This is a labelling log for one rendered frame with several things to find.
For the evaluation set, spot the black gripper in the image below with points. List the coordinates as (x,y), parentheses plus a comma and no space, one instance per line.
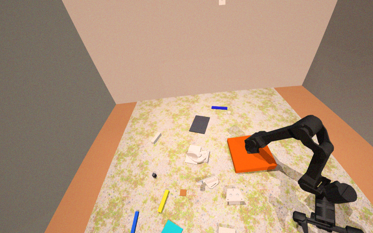
(324,217)

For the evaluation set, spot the yellow rectangular bar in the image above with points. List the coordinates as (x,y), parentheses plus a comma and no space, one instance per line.
(163,201)

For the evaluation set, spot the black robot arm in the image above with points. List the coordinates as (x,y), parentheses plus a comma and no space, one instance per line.
(304,130)

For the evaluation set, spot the teal flat plate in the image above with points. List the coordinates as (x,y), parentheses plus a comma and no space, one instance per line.
(170,227)

